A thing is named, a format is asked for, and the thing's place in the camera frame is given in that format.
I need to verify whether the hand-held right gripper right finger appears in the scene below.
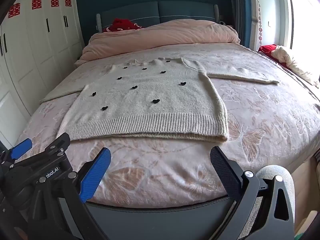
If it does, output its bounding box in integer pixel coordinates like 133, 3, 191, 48
210, 145, 295, 240

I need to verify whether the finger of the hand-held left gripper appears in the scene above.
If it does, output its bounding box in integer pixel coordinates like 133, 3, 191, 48
44, 132, 71, 160
9, 138, 33, 160

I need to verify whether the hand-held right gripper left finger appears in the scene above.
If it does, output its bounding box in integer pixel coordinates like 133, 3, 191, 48
59, 147, 112, 240

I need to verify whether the beige sweater with black hearts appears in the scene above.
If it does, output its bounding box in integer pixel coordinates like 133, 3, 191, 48
40, 57, 280, 142

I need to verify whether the pink butterfly bedspread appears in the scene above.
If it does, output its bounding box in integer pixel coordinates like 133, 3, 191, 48
15, 44, 320, 208

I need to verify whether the white wardrobe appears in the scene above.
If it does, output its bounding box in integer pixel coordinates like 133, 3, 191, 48
0, 0, 85, 150

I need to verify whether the red plush toy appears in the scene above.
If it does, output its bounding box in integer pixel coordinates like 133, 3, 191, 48
102, 18, 143, 33

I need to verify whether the red and white plush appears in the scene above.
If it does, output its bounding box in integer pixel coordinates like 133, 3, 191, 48
271, 45, 320, 88

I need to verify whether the red cushion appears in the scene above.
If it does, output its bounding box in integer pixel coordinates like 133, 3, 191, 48
259, 44, 283, 63

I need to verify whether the pink duvet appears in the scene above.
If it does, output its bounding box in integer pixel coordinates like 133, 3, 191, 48
75, 20, 241, 67

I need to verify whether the blue curtain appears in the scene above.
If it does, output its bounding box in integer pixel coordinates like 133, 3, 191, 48
229, 0, 253, 52

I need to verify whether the blue padded headboard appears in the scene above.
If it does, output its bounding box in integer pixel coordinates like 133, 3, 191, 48
96, 1, 220, 33

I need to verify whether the window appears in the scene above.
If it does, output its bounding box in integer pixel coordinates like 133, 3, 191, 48
285, 0, 320, 53

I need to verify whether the red ornament string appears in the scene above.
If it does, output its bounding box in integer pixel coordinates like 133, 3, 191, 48
256, 0, 264, 48

